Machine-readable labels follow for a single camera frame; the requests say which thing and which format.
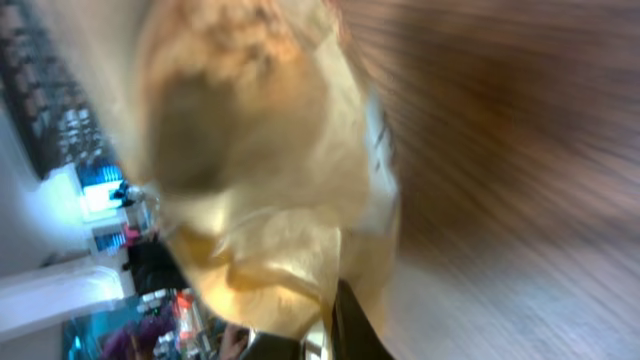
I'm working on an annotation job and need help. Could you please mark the beige pastry snack bag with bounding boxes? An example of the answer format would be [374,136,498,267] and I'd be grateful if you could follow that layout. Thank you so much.
[130,0,400,339]

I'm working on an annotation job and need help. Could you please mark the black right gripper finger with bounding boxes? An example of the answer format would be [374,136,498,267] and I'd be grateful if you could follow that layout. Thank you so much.
[331,280,393,360]

